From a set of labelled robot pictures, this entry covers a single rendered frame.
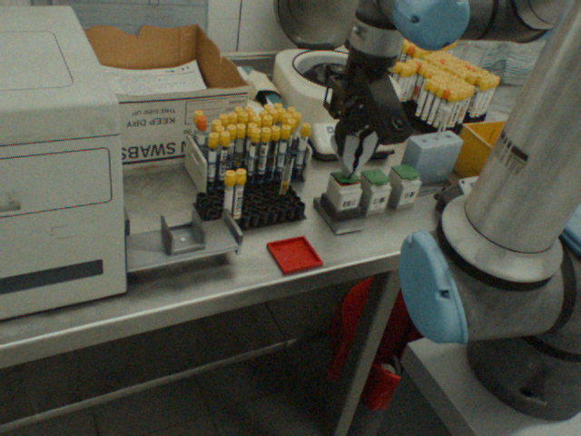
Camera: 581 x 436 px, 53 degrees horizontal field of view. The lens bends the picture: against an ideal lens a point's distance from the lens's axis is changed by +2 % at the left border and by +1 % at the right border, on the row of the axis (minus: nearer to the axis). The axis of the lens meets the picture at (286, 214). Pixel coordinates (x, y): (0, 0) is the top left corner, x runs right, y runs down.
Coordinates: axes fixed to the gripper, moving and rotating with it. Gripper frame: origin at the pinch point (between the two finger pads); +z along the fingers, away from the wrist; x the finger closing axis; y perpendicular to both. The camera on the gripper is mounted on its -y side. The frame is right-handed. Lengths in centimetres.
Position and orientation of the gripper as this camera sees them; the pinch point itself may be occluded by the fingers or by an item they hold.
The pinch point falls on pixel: (351, 173)
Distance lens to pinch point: 94.7
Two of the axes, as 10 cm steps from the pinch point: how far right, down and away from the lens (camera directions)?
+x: -9.0, 1.5, -4.1
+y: -4.1, -6.0, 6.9
